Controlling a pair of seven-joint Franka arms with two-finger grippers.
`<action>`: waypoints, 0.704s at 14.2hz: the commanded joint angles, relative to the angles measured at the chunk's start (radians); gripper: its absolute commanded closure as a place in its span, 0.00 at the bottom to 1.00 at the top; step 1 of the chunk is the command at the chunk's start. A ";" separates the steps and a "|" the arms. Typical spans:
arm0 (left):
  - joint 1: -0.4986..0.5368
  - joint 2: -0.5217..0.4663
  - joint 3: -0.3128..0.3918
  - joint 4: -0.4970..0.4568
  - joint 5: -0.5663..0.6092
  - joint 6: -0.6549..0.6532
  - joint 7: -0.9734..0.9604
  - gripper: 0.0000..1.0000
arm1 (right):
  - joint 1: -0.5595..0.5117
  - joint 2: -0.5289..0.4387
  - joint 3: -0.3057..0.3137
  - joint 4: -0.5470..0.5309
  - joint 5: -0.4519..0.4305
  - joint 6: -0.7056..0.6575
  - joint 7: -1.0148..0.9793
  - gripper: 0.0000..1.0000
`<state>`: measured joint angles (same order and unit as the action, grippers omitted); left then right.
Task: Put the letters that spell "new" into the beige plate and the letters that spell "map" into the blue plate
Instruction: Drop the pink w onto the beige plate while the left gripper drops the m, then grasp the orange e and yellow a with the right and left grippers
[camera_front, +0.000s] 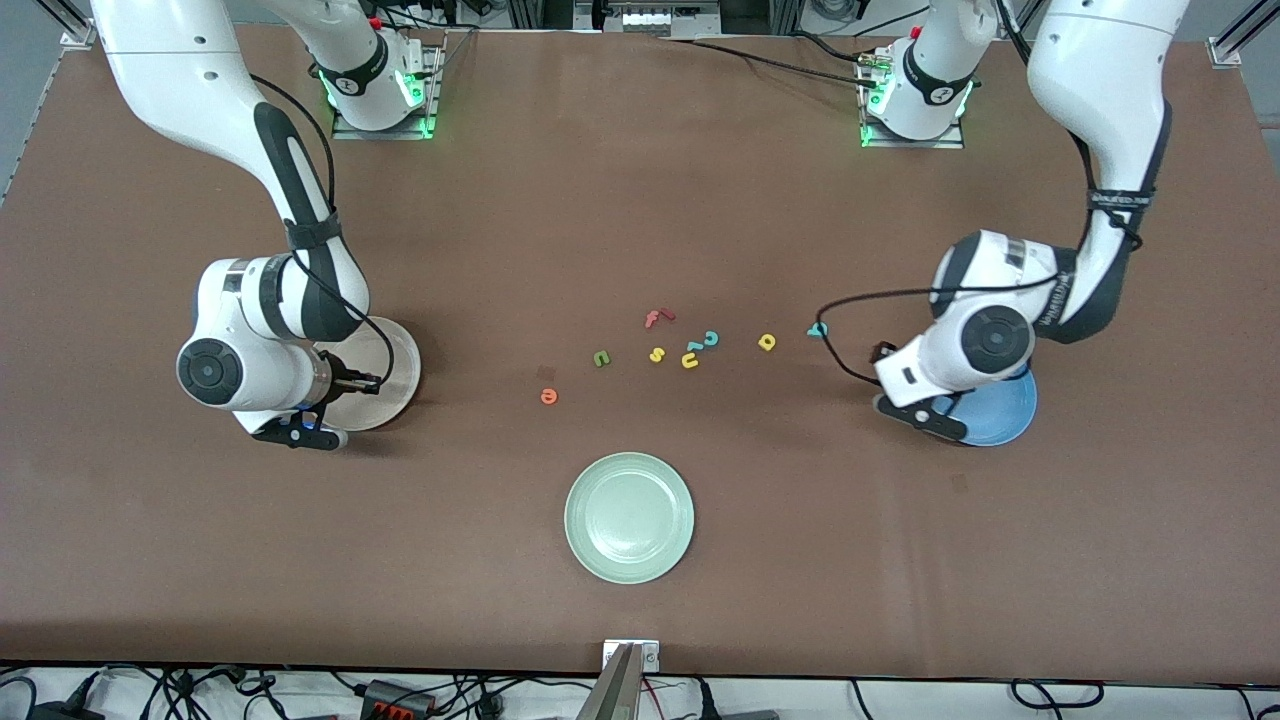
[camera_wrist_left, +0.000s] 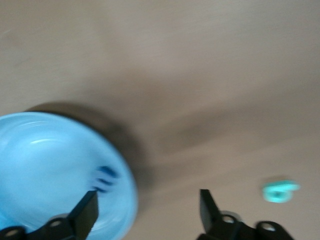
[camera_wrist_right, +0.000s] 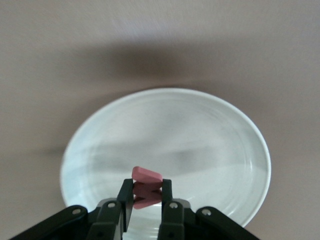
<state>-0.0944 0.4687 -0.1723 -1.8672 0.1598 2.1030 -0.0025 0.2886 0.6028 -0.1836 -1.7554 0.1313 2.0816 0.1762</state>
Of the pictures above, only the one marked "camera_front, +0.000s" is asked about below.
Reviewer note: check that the grey terminal box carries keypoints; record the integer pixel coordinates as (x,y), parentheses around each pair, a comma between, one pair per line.
(650,18)

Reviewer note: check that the pale green plate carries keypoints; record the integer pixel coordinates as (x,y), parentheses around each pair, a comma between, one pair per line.
(628,518)

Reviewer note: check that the black power adapter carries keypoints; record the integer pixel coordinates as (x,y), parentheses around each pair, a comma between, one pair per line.
(60,712)

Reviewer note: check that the black red power strip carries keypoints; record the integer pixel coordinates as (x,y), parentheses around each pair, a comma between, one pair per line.
(395,700)

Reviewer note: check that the silver mounting bracket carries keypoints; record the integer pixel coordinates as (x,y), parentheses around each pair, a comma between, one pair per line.
(650,655)

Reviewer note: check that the black plug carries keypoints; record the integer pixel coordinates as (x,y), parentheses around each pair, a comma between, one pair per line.
(706,702)

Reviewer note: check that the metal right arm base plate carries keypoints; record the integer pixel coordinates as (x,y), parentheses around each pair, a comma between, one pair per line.
(385,134)

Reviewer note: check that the red letter f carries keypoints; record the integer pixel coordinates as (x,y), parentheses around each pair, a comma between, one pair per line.
(654,319)

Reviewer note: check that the brown table mat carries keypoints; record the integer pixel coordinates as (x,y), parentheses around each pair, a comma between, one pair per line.
(750,230)

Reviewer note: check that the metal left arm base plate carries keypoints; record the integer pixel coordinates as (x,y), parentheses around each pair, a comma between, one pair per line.
(915,144)

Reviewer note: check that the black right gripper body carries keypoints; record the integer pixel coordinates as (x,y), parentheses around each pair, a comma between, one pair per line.
(345,380)

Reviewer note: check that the grey camera pole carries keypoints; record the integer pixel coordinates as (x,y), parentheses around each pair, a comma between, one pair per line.
(612,695)

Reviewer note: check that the blue plate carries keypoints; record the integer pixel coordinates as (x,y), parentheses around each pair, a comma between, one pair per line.
(1000,415)

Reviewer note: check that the beige brown plate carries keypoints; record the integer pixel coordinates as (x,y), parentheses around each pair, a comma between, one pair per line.
(380,412)

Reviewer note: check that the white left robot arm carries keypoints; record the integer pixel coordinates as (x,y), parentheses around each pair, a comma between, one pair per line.
(1100,80)

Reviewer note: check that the aluminium frame post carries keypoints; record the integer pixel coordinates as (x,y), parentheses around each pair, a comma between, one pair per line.
(80,35)
(1225,50)

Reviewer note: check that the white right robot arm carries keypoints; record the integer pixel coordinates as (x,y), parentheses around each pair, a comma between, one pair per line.
(180,80)

